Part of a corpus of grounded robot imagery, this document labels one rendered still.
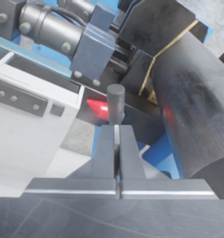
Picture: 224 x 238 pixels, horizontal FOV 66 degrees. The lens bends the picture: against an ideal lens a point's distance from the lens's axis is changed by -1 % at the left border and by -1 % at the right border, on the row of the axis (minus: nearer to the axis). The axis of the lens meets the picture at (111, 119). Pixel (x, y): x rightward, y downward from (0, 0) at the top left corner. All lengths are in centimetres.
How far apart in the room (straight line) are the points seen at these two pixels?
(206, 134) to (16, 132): 53
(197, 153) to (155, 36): 39
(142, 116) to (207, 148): 37
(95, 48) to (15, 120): 32
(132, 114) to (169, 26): 30
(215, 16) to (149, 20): 123
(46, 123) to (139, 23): 40
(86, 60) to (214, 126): 42
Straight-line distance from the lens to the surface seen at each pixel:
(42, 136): 60
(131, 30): 58
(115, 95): 25
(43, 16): 62
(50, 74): 57
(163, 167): 74
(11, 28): 64
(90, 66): 60
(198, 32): 117
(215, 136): 33
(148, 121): 67
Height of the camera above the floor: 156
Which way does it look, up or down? 48 degrees down
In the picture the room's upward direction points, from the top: 179 degrees counter-clockwise
